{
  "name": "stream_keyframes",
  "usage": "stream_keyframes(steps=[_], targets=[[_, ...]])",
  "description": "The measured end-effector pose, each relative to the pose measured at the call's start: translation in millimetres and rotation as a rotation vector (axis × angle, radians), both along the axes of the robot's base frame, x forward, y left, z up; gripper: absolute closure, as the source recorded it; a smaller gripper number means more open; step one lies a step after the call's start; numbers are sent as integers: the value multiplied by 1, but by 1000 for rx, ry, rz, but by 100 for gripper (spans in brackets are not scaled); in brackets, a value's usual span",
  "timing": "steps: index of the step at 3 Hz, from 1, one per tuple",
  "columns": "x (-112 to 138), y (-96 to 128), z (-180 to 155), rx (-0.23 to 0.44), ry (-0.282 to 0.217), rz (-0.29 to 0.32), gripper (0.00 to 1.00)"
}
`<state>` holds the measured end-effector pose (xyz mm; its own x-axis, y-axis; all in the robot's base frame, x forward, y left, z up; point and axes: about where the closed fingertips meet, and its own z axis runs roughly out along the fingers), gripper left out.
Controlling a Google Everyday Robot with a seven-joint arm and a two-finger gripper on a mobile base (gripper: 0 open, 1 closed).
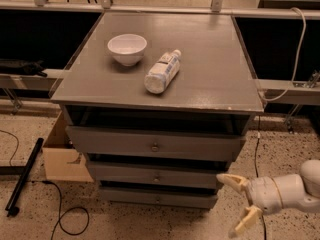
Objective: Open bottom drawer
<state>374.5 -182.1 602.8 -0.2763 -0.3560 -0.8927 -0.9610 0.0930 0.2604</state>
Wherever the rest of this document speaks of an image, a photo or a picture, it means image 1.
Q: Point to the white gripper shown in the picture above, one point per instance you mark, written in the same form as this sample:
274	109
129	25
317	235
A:
263	194

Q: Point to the grey bottom drawer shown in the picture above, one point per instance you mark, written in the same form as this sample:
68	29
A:
164	198

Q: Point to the grey drawer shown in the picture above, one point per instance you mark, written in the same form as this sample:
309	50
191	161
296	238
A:
164	198
155	144
154	175

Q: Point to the grey wooden drawer cabinet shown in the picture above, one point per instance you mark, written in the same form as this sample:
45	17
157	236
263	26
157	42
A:
212	94

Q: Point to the grey middle drawer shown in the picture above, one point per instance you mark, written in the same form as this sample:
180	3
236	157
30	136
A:
154	175

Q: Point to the grey top drawer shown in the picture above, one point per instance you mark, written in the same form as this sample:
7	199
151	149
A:
155	144

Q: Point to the white plastic bottle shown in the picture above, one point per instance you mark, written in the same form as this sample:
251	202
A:
162	72

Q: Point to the brown cardboard box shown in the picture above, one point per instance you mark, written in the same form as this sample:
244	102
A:
61	161

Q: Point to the white ceramic bowl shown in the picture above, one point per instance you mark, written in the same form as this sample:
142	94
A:
127	49

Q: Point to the black metal bar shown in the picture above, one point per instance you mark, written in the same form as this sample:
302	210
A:
11	208

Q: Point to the metal rail frame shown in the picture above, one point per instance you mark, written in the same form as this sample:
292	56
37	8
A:
269	90

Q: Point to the black cloth on rail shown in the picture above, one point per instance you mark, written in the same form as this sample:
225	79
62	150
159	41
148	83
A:
21	67

